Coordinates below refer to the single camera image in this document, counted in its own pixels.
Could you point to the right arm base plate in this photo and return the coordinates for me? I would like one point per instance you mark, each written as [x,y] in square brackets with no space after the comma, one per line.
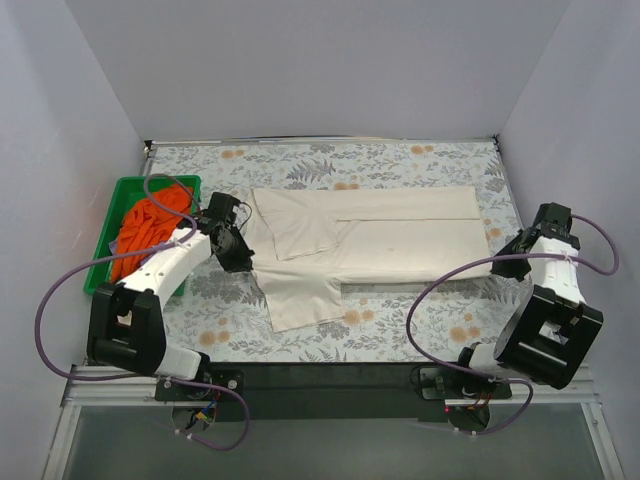
[432,382]

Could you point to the cream white t shirt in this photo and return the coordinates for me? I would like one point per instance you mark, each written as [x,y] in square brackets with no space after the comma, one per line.
[308,244]

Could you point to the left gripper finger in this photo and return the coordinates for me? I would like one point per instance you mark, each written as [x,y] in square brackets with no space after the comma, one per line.
[243,253]
[236,264]

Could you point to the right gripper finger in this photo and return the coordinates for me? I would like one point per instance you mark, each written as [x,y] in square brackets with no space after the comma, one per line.
[514,247]
[515,270]

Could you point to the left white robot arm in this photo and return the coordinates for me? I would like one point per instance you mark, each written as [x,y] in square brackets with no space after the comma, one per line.
[127,329]

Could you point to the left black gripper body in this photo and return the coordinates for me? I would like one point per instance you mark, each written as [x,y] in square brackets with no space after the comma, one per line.
[238,255]

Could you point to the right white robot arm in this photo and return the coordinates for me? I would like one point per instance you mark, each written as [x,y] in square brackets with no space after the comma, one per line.
[550,333]

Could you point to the purple t shirt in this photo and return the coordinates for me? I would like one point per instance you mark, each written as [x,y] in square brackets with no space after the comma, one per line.
[113,247]

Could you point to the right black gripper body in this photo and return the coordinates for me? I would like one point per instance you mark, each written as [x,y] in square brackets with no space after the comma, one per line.
[507,265]

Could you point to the aluminium frame rail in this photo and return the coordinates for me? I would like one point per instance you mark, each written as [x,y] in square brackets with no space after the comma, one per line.
[138,392]

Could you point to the orange t shirt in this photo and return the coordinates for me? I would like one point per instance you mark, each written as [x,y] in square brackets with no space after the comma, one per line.
[146,225]

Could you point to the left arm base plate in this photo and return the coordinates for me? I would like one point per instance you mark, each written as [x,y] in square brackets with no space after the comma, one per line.
[214,384]

